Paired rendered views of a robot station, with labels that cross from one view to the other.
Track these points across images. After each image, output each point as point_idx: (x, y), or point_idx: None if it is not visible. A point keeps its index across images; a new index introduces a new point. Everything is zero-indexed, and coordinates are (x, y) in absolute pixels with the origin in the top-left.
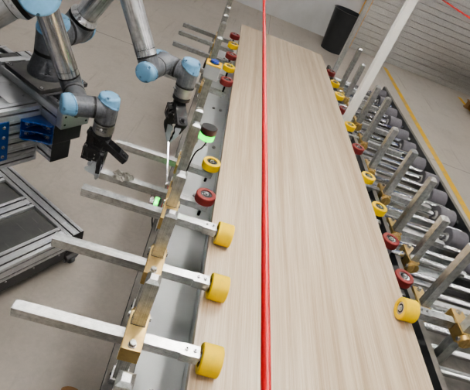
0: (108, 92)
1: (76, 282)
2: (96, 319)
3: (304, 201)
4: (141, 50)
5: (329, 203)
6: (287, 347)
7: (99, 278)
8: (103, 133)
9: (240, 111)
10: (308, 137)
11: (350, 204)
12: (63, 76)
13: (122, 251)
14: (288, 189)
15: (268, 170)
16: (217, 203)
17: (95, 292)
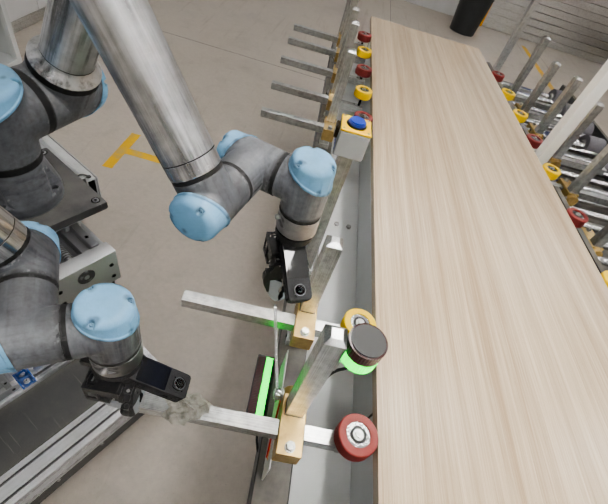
0: (99, 293)
1: (169, 436)
2: (197, 502)
3: (538, 389)
4: (173, 166)
5: (581, 380)
6: None
7: (201, 425)
8: (114, 374)
9: (390, 177)
10: (502, 211)
11: None
12: None
13: (232, 370)
14: (504, 362)
15: (460, 315)
16: (383, 456)
17: (196, 452)
